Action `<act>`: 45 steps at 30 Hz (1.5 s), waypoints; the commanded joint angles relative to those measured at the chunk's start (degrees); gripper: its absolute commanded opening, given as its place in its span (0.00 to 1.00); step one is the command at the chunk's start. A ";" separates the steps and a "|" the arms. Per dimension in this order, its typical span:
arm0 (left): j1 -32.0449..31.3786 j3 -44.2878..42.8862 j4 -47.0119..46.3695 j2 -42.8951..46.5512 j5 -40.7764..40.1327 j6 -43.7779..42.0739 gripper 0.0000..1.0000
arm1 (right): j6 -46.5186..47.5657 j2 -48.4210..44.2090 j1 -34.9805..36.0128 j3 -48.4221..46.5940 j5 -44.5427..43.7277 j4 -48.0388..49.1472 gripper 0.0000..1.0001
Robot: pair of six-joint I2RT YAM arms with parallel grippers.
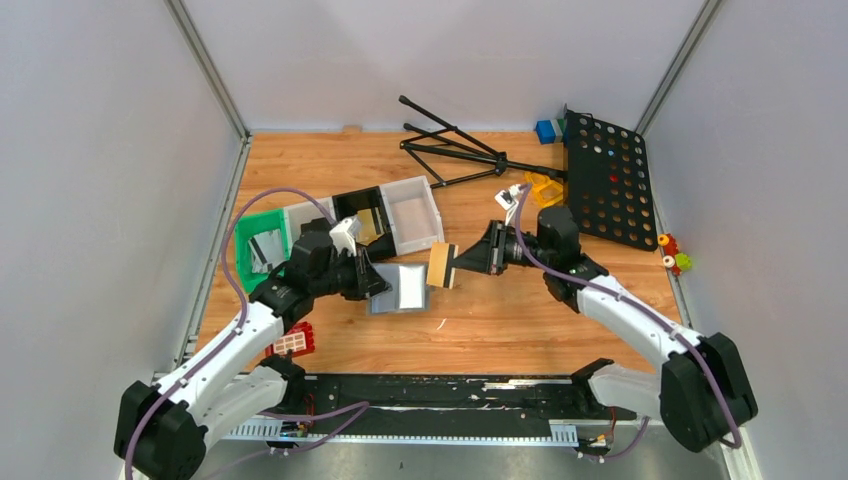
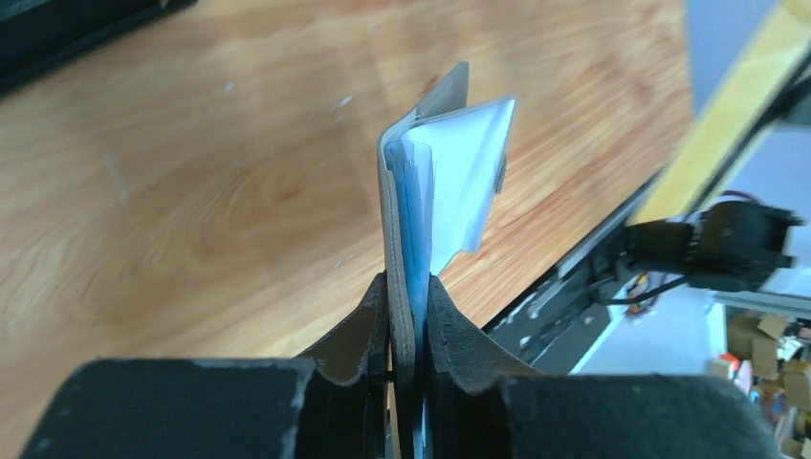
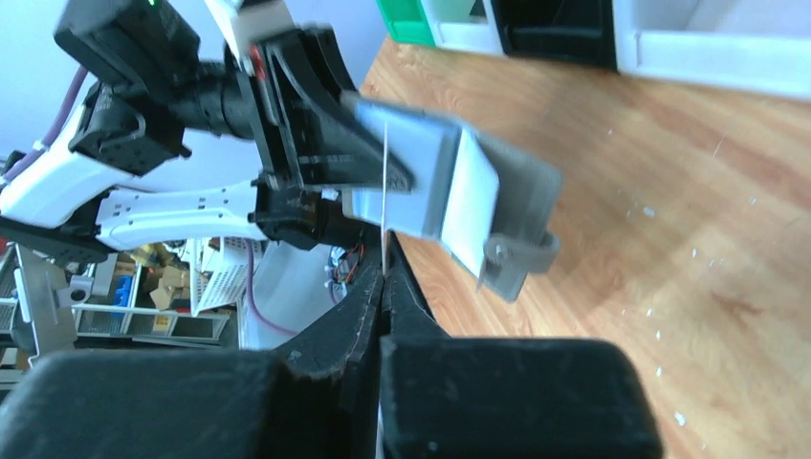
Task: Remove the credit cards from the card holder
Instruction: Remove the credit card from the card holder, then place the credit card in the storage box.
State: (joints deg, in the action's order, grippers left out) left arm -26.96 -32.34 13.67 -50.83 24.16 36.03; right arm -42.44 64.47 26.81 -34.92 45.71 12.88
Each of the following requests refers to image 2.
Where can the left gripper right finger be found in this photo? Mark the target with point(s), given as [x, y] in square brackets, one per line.
[483, 402]

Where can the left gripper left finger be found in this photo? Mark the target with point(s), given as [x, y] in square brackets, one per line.
[327, 402]

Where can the grey card holder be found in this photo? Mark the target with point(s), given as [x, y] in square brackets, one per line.
[439, 167]

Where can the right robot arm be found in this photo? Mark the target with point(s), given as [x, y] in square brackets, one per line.
[735, 246]

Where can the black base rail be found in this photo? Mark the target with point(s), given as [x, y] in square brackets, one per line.
[554, 324]

